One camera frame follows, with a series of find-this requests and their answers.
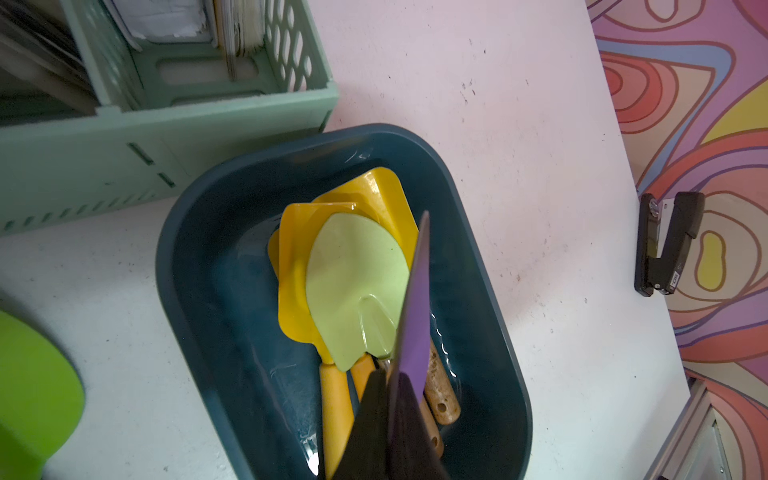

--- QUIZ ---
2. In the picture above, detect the light green shovel wooden handle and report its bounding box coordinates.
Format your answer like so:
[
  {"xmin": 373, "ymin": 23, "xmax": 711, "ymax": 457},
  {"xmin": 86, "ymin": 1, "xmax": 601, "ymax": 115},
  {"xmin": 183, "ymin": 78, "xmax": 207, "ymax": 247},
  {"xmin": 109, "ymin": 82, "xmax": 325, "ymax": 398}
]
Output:
[{"xmin": 304, "ymin": 211, "xmax": 446, "ymax": 460}]

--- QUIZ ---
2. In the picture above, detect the mint green file organizer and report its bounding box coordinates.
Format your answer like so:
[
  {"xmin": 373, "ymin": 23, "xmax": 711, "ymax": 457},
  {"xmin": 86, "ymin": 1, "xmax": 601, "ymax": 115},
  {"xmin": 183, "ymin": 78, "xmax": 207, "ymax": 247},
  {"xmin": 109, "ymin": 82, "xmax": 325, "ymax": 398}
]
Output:
[{"xmin": 1, "ymin": 1, "xmax": 339, "ymax": 235}]

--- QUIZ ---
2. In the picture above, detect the yellow shovel wooden handle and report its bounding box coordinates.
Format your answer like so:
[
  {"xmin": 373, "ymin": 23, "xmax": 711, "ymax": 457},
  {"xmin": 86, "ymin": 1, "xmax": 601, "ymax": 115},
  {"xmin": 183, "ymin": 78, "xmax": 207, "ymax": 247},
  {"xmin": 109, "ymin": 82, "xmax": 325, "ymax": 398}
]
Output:
[{"xmin": 311, "ymin": 166, "xmax": 462, "ymax": 427}]

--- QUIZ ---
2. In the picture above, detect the dark teal storage box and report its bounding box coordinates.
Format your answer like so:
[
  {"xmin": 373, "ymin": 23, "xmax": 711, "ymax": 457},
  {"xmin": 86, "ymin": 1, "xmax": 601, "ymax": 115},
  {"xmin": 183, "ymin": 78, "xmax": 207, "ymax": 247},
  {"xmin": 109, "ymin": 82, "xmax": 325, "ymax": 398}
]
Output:
[{"xmin": 156, "ymin": 124, "xmax": 532, "ymax": 479}]

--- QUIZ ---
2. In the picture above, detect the yellow square shovel yellow handle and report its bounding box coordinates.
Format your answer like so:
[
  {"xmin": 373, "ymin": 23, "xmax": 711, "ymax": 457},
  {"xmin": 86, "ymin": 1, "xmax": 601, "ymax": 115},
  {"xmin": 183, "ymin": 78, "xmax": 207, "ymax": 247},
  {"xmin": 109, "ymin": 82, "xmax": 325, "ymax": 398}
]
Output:
[{"xmin": 268, "ymin": 202, "xmax": 355, "ymax": 479}]

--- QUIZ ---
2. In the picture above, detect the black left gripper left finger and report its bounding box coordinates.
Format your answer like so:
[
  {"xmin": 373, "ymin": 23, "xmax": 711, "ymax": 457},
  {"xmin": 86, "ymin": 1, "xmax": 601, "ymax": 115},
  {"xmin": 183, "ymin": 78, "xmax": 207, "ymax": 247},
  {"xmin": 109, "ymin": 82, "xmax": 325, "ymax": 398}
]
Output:
[{"xmin": 332, "ymin": 370, "xmax": 389, "ymax": 480}]

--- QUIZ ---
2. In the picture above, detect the black stapler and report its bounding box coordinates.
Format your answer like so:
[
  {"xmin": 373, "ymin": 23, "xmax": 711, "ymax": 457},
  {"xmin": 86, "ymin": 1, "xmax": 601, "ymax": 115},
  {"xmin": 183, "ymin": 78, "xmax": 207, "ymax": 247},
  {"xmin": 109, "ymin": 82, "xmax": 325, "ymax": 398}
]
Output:
[{"xmin": 634, "ymin": 191, "xmax": 706, "ymax": 297}]

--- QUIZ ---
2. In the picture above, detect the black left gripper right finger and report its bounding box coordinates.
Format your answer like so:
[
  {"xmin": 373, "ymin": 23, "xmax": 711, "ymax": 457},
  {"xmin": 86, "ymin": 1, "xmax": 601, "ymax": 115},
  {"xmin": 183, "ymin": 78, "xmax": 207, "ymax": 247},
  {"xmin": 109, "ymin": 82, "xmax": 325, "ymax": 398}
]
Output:
[{"xmin": 389, "ymin": 373, "xmax": 449, "ymax": 480}]

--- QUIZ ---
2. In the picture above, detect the purple shovel pink handle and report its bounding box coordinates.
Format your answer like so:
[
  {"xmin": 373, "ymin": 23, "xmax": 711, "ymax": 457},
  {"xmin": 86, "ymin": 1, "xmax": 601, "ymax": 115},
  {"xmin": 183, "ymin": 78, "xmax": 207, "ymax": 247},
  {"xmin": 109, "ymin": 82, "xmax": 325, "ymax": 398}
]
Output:
[{"xmin": 387, "ymin": 209, "xmax": 433, "ymax": 445}]

